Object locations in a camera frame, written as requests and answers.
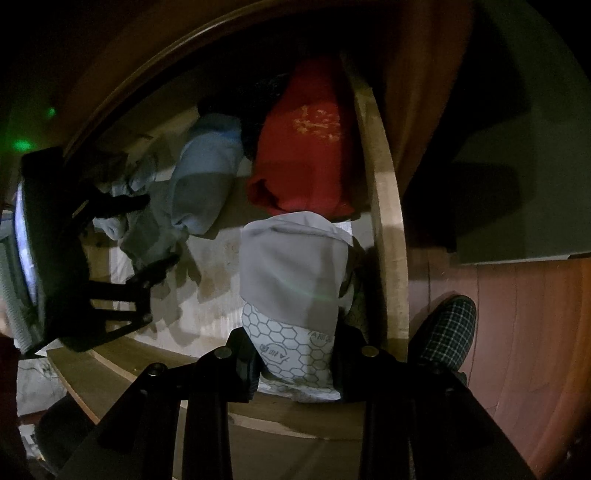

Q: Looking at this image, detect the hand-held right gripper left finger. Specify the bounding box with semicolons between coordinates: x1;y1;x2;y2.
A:
60;329;262;480

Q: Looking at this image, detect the grey ribbed underwear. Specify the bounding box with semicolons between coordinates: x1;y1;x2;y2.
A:
92;152;189;274

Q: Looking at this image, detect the red underwear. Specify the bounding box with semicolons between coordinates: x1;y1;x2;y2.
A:
245;59;357;220

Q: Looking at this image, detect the wooden drawer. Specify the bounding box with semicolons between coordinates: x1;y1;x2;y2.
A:
0;0;478;199
46;46;411;441

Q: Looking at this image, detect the dark cloth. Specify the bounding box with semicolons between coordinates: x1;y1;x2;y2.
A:
198;76;289;160

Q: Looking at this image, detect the grey hexagon print underwear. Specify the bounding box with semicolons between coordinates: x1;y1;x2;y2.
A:
239;211;354;403

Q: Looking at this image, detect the plaid slipper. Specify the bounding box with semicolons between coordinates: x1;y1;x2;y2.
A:
407;295;478;376

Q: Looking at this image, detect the grey two-tone rolled underwear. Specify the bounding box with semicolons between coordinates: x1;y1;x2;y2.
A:
167;114;245;237

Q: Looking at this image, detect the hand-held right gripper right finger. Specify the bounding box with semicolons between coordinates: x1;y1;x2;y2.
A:
331;325;536;480

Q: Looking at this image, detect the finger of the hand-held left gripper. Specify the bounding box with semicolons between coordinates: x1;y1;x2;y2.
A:
69;188;151;225
87;255;182;345

